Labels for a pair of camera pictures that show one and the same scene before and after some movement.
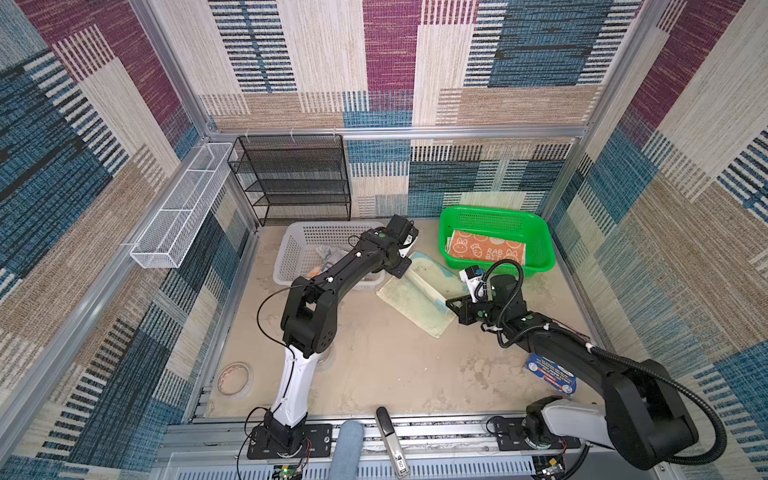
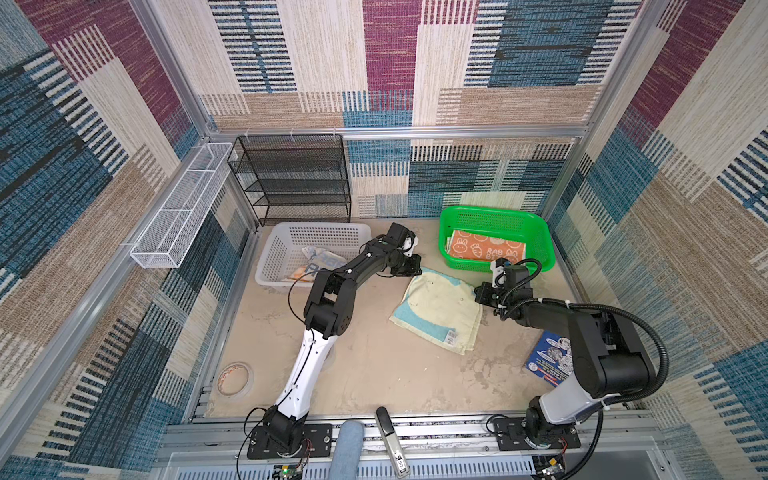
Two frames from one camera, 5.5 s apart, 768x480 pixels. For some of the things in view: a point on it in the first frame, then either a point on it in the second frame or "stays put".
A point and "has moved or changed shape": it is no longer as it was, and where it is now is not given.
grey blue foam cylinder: [347, 452] stays put
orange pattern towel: [482, 247] stays put
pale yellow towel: [421, 295] has moved or changed shape
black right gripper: [465, 311] to [482, 296]
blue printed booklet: [559, 377] stays put
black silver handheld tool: [392, 443] stays put
